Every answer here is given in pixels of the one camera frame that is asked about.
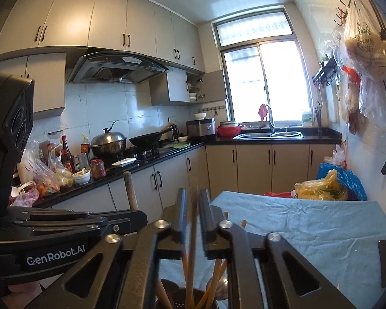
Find dark chopstick caddy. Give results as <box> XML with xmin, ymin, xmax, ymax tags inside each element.
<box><xmin>314</xmin><ymin>106</ymin><xmax>324</xmax><ymax>136</ymax></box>

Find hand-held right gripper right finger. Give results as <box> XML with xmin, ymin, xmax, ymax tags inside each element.
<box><xmin>198</xmin><ymin>189</ymin><xmax>357</xmax><ymax>309</ymax></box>

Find gas stove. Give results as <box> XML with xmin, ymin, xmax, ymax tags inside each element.
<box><xmin>122</xmin><ymin>146</ymin><xmax>168</xmax><ymax>162</ymax></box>

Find large clear printed plastic bag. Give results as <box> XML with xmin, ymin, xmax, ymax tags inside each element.
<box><xmin>341</xmin><ymin>0</ymin><xmax>386</xmax><ymax>82</ymax></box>

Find large metal spoon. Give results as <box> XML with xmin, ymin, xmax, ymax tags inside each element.
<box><xmin>216</xmin><ymin>275</ymin><xmax>231</xmax><ymax>301</ymax></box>

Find white plastic bag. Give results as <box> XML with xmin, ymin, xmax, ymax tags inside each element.
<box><xmin>323</xmin><ymin>144</ymin><xmax>347</xmax><ymax>168</ymax></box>

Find range hood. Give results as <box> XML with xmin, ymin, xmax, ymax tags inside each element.
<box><xmin>66</xmin><ymin>51</ymin><xmax>173</xmax><ymax>85</ymax></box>

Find red plastic bag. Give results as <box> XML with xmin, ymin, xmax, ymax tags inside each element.
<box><xmin>265</xmin><ymin>191</ymin><xmax>295</xmax><ymax>199</ymax></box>

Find steel kitchen sink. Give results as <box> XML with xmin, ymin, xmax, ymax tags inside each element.
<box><xmin>233</xmin><ymin>130</ymin><xmax>304</xmax><ymax>140</ymax></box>

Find red plastic basin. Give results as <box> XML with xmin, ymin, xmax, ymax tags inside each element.
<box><xmin>217</xmin><ymin>125</ymin><xmax>243</xmax><ymax>137</ymax></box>

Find beige base cabinets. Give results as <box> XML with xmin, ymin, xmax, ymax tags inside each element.
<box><xmin>50</xmin><ymin>143</ymin><xmax>341</xmax><ymax>214</ymax></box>

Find bundle of plastic bags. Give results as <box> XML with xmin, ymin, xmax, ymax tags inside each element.
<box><xmin>335</xmin><ymin>67</ymin><xmax>386</xmax><ymax>136</ymax></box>

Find beige wall cabinets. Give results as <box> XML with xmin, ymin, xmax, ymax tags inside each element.
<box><xmin>0</xmin><ymin>0</ymin><xmax>206</xmax><ymax>116</ymax></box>

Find dark sauce bottle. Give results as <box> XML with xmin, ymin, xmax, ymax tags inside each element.
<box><xmin>60</xmin><ymin>135</ymin><xmax>77</xmax><ymax>175</ymax></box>

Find white bowl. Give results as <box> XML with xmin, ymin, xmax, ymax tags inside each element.
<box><xmin>72</xmin><ymin>170</ymin><xmax>91</xmax><ymax>185</ymax></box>

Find steel pot with lid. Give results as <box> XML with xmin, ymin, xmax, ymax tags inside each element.
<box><xmin>90</xmin><ymin>121</ymin><xmax>127</xmax><ymax>158</ymax></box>

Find light blue table cloth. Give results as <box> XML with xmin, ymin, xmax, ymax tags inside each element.
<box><xmin>177</xmin><ymin>191</ymin><xmax>386</xmax><ymax>309</ymax></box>

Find metal sink faucet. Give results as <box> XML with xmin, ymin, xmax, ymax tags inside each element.
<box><xmin>264</xmin><ymin>104</ymin><xmax>276</xmax><ymax>134</ymax></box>

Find silver rice cooker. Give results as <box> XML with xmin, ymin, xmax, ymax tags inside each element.
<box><xmin>187</xmin><ymin>118</ymin><xmax>217</xmax><ymax>141</ymax></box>

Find dark perforated utensil holder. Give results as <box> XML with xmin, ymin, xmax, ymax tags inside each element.
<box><xmin>157</xmin><ymin>279</ymin><xmax>220</xmax><ymax>309</ymax></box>

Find black wok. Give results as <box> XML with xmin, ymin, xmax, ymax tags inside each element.
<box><xmin>129</xmin><ymin>125</ymin><xmax>177</xmax><ymax>148</ymax></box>

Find pile of wooden chopsticks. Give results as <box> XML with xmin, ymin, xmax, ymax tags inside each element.
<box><xmin>156</xmin><ymin>211</ymin><xmax>248</xmax><ymax>309</ymax></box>

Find red sauce jar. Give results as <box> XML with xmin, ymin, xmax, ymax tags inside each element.
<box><xmin>90</xmin><ymin>159</ymin><xmax>106</xmax><ymax>180</ymax></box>

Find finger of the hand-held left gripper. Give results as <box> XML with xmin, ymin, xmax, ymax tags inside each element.
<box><xmin>10</xmin><ymin>208</ymin><xmax>148</xmax><ymax>232</ymax></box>
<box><xmin>13</xmin><ymin>217</ymin><xmax>131</xmax><ymax>237</ymax></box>

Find black wall shelf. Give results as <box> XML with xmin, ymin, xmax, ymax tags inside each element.
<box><xmin>312</xmin><ymin>57</ymin><xmax>341</xmax><ymax>87</ymax></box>

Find open grey wall cabinet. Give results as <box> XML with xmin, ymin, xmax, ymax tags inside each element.
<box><xmin>149</xmin><ymin>70</ymin><xmax>228</xmax><ymax>107</ymax></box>

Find plastic bags of food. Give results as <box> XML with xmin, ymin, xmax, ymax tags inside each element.
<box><xmin>10</xmin><ymin>140</ymin><xmax>75</xmax><ymax>207</ymax></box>

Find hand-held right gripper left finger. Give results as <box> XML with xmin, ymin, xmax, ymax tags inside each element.
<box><xmin>39</xmin><ymin>188</ymin><xmax>189</xmax><ymax>309</ymax></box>

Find kitchen window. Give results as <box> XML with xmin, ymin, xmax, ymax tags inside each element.
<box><xmin>212</xmin><ymin>6</ymin><xmax>316</xmax><ymax>127</ymax></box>

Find blue plastic bag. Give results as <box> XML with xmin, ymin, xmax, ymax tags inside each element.
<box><xmin>317</xmin><ymin>162</ymin><xmax>367</xmax><ymax>201</ymax></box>

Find yellow plastic bag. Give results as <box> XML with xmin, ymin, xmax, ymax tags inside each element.
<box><xmin>294</xmin><ymin>169</ymin><xmax>348</xmax><ymax>201</ymax></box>

